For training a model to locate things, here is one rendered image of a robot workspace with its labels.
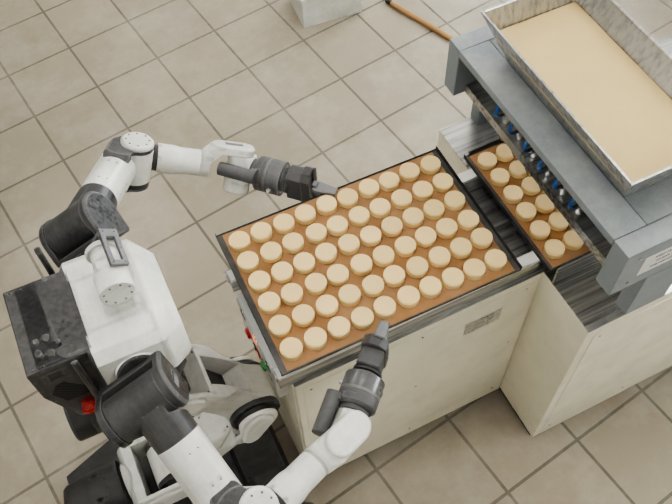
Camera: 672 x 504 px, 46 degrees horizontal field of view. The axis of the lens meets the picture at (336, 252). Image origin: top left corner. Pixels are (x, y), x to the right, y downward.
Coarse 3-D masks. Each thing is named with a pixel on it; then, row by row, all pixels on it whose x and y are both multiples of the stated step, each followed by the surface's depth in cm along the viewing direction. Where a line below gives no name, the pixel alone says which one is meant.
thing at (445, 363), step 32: (480, 192) 214; (512, 288) 200; (448, 320) 197; (480, 320) 206; (512, 320) 218; (416, 352) 204; (448, 352) 215; (480, 352) 227; (320, 384) 191; (416, 384) 223; (448, 384) 236; (480, 384) 251; (288, 416) 233; (384, 416) 232; (416, 416) 246
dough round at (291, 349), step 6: (282, 342) 172; (288, 342) 172; (294, 342) 172; (300, 342) 173; (282, 348) 172; (288, 348) 172; (294, 348) 172; (300, 348) 172; (282, 354) 171; (288, 354) 171; (294, 354) 171; (300, 354) 172; (288, 360) 172; (294, 360) 172
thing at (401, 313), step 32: (416, 160) 201; (384, 192) 196; (480, 224) 190; (288, 256) 187; (352, 256) 186; (480, 256) 185; (384, 288) 181; (416, 288) 181; (320, 320) 177; (384, 320) 177; (320, 352) 173
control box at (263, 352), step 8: (240, 296) 199; (240, 304) 198; (240, 312) 205; (248, 312) 197; (248, 320) 196; (248, 328) 201; (256, 328) 194; (256, 336) 193; (264, 344) 192; (264, 352) 191; (264, 360) 196; (272, 360) 190; (272, 376) 192; (280, 392) 197; (288, 392) 199
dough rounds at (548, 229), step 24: (504, 144) 212; (480, 168) 211; (504, 168) 211; (504, 192) 204; (528, 192) 205; (528, 216) 200; (552, 216) 200; (552, 240) 196; (576, 240) 196; (552, 264) 194
